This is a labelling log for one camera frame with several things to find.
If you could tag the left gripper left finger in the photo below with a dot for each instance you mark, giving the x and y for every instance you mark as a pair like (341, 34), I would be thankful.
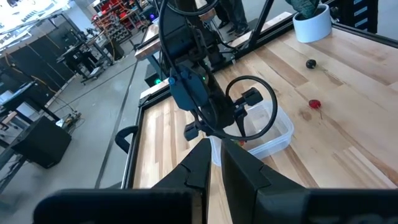
(192, 174)

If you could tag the black aluminium table frame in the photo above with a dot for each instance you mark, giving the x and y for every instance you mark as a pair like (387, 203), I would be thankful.
(367, 35)

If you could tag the clear plastic tupperware container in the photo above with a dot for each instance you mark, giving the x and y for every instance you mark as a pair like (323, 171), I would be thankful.
(276, 133)

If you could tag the black cherry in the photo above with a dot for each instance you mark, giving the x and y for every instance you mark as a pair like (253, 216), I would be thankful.
(311, 63)

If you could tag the black control box green light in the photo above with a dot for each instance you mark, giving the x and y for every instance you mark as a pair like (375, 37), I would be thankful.
(155, 76)

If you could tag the black box on floor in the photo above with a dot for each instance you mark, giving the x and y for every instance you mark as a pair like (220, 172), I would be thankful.
(42, 141)

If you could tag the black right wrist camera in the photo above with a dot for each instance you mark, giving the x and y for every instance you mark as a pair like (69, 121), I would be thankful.
(188, 90)

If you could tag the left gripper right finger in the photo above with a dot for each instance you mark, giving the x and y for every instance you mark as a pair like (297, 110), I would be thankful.
(242, 180)

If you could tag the person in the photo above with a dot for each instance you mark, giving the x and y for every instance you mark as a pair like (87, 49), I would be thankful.
(236, 12)

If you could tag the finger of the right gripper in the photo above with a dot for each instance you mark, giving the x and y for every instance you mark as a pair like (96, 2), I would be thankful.
(242, 123)

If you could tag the red strawberry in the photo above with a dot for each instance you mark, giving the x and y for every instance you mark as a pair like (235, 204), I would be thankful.
(241, 143)

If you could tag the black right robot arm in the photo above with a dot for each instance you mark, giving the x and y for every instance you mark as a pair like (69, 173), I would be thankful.
(183, 37)

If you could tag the red cherry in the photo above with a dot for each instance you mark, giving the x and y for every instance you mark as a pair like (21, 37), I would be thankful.
(314, 104)

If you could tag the black equipment rack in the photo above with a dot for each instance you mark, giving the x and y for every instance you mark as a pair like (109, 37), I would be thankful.
(354, 15)

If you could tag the red parts bin shelf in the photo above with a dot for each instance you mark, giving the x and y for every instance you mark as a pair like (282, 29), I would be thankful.
(112, 9)

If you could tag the white plant pot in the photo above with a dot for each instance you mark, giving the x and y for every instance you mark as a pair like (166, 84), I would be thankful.
(314, 29)

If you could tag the green potted plant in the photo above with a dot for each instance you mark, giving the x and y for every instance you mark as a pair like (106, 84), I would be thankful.
(306, 7)

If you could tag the black workstation table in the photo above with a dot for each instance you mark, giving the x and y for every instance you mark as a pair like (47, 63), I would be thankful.
(77, 56)

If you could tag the wooden workbench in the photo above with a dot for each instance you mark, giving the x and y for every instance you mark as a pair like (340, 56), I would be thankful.
(149, 42)

